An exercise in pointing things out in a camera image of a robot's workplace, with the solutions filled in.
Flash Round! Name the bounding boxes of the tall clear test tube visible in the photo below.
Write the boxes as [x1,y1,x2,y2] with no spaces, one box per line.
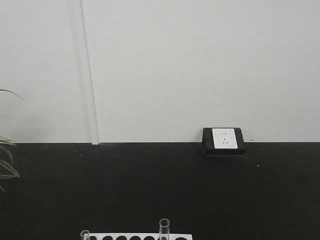
[159,218,170,240]

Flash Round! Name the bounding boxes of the white wall cable duct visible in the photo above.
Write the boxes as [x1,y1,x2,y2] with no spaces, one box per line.
[79,0,100,145]

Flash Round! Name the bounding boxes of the white test tube rack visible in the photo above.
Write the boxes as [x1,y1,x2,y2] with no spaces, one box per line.
[90,232,193,240]

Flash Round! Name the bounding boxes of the white wall power socket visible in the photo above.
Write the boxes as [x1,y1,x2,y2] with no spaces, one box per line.
[212,128,238,149]

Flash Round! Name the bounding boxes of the short clear test tube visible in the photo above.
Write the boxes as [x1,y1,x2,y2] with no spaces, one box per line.
[80,230,91,240]

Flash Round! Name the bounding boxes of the black socket mounting box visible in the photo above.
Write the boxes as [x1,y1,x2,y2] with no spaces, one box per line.
[201,127,246,156]

